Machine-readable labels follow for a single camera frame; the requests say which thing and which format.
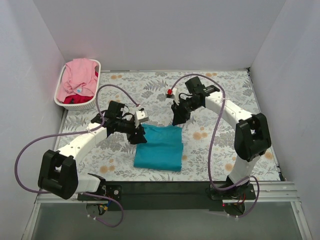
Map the teal t shirt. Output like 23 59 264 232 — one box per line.
133 124 184 172

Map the pink t shirt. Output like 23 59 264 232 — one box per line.
56 58 99 102

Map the purple cable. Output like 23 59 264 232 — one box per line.
14 84 145 228
171 73 260 219

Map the floral table mat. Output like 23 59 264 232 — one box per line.
49 70 280 182

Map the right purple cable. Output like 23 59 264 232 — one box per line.
171 73 260 219

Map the white laundry basket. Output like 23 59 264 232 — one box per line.
53 59 101 110

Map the red t shirt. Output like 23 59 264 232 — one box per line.
59 71 99 105

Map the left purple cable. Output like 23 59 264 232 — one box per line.
14 84 145 228

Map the aluminium rail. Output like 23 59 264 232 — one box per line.
36 181 300 204

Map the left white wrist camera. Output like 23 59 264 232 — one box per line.
134 107 149 128

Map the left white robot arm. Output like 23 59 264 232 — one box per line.
37 101 149 200

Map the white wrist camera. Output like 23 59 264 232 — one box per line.
134 107 149 128
166 87 180 105

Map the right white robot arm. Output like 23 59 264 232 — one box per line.
166 73 272 192

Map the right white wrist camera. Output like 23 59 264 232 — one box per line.
166 87 180 105

